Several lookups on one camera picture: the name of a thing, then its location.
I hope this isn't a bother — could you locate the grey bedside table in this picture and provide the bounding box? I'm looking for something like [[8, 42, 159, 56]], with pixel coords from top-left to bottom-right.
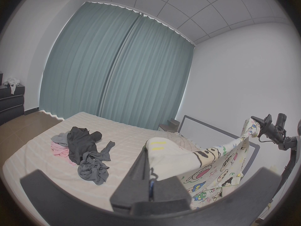
[[159, 118, 181, 133]]

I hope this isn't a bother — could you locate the black garment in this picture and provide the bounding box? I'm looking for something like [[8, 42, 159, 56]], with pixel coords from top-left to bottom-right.
[[67, 126, 103, 165]]

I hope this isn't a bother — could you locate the dark grey garment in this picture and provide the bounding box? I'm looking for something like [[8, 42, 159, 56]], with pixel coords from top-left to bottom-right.
[[78, 140, 116, 185]]

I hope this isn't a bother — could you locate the blue-green curtain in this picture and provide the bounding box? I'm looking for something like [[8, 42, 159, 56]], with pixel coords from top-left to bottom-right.
[[39, 1, 141, 124], [99, 14, 195, 131]]

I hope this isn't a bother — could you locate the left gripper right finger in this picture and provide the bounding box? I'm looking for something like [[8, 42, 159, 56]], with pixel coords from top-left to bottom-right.
[[150, 176, 191, 211]]

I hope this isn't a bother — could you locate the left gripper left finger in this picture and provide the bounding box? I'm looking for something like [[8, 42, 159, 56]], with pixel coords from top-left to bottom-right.
[[111, 150, 151, 215]]

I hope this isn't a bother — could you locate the pink garment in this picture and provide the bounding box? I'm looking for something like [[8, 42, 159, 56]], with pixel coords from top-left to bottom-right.
[[51, 141, 78, 166]]

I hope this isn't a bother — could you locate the white garment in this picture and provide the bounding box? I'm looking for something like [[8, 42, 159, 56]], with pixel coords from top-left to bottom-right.
[[3, 77, 21, 95]]

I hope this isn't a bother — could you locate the bed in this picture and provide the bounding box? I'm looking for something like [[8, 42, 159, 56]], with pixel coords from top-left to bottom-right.
[[2, 112, 261, 212]]

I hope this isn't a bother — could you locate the black chest of drawers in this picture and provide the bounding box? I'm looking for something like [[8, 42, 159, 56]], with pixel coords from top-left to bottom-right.
[[0, 71, 25, 126]]

